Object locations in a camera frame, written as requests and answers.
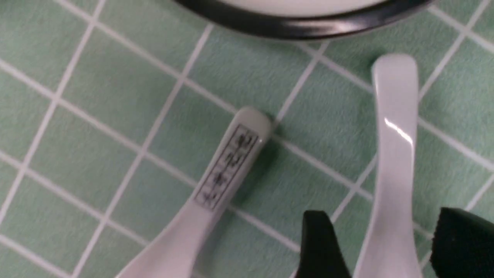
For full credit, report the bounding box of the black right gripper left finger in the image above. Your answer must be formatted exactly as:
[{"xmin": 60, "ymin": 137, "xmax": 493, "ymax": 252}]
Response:
[{"xmin": 295, "ymin": 210, "xmax": 351, "ymax": 278}]

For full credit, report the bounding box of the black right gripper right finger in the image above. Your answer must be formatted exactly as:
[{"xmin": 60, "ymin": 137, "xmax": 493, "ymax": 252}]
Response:
[{"xmin": 430, "ymin": 207, "xmax": 494, "ymax": 278}]

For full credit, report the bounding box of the plain white spoon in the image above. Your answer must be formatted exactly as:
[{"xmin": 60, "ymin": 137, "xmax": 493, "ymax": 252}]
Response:
[{"xmin": 353, "ymin": 53, "xmax": 422, "ymax": 278}]

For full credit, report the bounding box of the white spoon with label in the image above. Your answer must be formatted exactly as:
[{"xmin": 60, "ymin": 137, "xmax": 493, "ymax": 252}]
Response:
[{"xmin": 118, "ymin": 106, "xmax": 273, "ymax": 278}]

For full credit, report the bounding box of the black-rimmed patterned plate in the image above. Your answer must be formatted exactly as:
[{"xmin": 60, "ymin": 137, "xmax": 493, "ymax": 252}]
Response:
[{"xmin": 176, "ymin": 0, "xmax": 431, "ymax": 41}]

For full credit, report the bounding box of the green checkered tablecloth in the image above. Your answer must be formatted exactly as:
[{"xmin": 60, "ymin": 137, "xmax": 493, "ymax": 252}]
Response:
[{"xmin": 0, "ymin": 0, "xmax": 494, "ymax": 278}]

